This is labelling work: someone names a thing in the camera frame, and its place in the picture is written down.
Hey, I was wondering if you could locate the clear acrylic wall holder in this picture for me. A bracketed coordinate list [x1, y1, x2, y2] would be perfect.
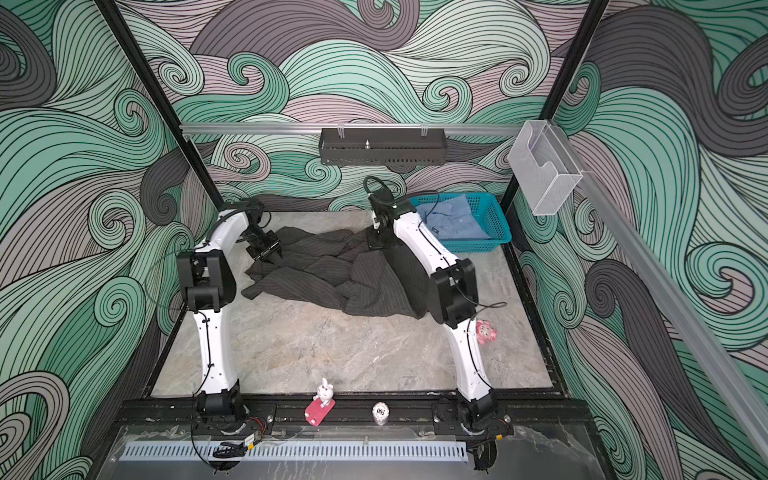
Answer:
[507, 120, 583, 216]

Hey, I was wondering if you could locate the black perforated wall shelf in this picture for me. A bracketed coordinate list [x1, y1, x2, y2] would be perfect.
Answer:
[318, 127, 448, 167]

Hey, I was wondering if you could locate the aluminium rail wall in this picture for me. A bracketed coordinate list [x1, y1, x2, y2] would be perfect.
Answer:
[179, 122, 523, 137]
[546, 122, 767, 460]

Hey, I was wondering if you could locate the teal plastic basket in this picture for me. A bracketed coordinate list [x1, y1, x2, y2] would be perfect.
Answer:
[410, 192, 512, 254]

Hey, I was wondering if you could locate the aluminium rail back wall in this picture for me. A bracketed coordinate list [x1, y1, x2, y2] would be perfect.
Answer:
[179, 122, 523, 137]

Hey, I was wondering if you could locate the dark grey pinstriped shirt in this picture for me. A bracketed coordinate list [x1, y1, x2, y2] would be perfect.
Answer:
[242, 227, 428, 319]

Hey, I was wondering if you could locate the aluminium rail right wall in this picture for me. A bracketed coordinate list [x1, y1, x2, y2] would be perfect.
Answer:
[546, 122, 767, 460]

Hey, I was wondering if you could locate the small white round jar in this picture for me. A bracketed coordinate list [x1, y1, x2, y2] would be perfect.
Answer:
[372, 402, 390, 426]

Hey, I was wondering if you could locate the light blue shirt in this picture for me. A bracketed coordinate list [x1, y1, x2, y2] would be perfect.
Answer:
[416, 194, 490, 240]

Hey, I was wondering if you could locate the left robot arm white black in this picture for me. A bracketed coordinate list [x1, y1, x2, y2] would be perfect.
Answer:
[176, 198, 280, 422]

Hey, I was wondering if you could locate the white bunny on pink stand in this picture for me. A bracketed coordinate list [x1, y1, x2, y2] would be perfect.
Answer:
[304, 378, 335, 426]

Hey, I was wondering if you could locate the white slotted cable duct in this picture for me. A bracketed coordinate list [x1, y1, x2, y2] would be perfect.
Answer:
[119, 440, 469, 463]

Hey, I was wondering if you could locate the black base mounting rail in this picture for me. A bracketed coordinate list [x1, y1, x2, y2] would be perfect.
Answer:
[116, 392, 591, 439]

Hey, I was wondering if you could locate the pink plush toy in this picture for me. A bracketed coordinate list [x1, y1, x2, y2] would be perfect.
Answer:
[476, 320, 497, 345]

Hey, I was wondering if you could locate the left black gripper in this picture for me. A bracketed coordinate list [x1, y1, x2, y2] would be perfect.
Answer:
[241, 227, 281, 262]

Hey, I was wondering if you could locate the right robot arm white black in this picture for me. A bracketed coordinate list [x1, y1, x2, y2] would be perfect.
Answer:
[363, 175, 498, 435]

